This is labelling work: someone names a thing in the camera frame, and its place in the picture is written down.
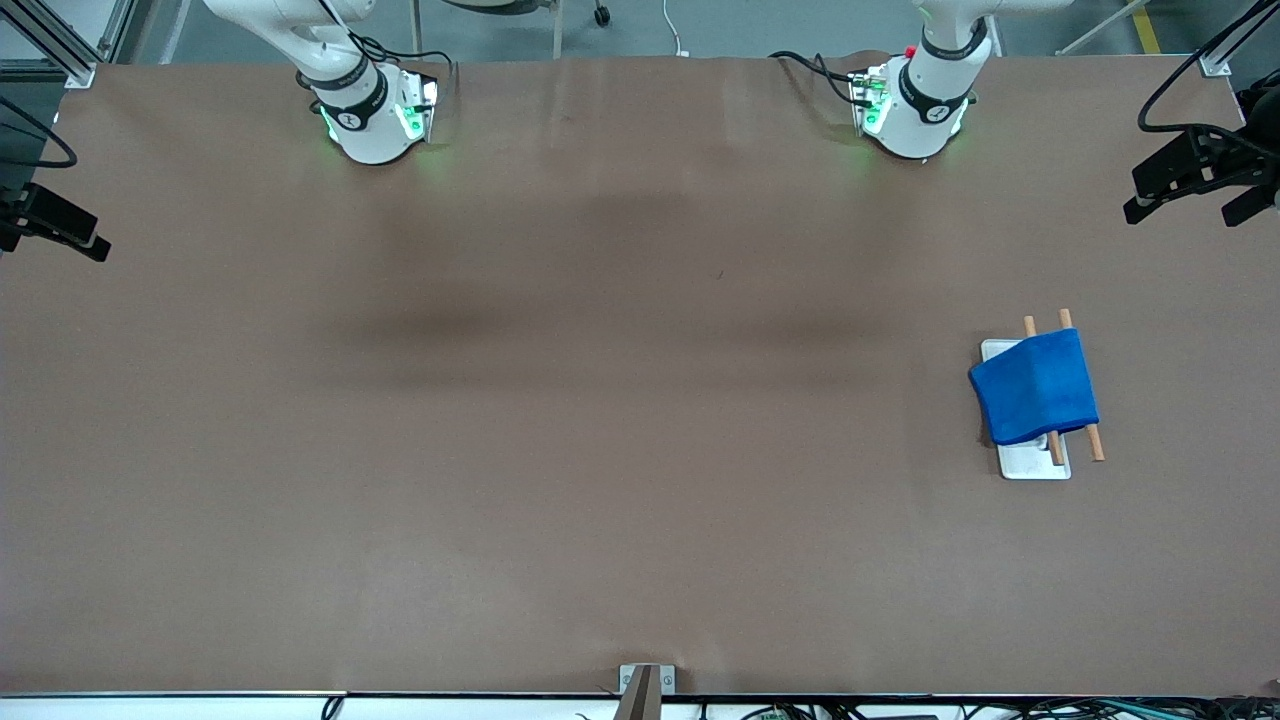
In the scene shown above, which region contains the blue microfibre towel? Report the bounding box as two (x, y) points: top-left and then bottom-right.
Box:
(968, 328), (1102, 448)

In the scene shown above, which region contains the office chair base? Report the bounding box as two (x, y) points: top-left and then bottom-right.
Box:
(408, 0), (613, 60)

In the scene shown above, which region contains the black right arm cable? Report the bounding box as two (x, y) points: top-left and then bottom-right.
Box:
(0, 93), (80, 170)

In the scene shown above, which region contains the aluminium frame profile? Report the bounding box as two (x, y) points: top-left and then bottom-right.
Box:
(1195, 0), (1280, 80)
(0, 0), (98, 91)

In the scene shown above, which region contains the white rack base plate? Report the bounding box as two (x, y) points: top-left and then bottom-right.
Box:
(980, 338), (1073, 481)

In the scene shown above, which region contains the black left base cable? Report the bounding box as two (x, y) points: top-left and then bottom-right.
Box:
(767, 49), (867, 107)

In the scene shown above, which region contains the grey metal mounting bracket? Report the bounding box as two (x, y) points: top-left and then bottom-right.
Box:
(618, 664), (677, 697)

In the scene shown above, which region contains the metal bracket at table edge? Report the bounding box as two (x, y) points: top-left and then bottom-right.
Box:
(612, 668), (663, 720)

